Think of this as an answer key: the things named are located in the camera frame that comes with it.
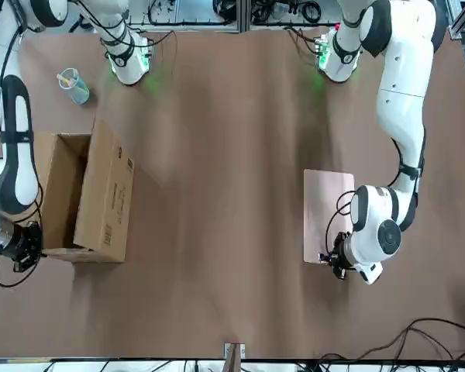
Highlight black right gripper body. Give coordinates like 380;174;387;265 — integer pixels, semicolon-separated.
5;220;44;273

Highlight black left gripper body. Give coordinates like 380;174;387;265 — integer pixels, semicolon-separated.
330;231;354;281

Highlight brown cardboard box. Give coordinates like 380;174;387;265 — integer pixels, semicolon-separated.
30;119;136;264

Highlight clear plastic cup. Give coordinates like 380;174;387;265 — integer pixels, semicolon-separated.
57;67;91;105

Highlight green circuit board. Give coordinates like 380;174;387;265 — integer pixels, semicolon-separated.
315;34;331;65
141;36;156;65

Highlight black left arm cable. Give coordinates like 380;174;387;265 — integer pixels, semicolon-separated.
324;127;427;264

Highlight black floor cables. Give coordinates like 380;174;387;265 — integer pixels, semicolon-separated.
317;317;465;372

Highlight silver metal mounting bracket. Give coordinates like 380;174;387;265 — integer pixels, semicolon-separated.
222;342;246;360

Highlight black cable bundle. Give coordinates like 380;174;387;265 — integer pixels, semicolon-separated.
251;0;322;24

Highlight aluminium frame post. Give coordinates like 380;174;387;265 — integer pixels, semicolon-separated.
447;0;465;40

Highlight aluminium frame rail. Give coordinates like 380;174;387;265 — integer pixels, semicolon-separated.
129;19;334;34

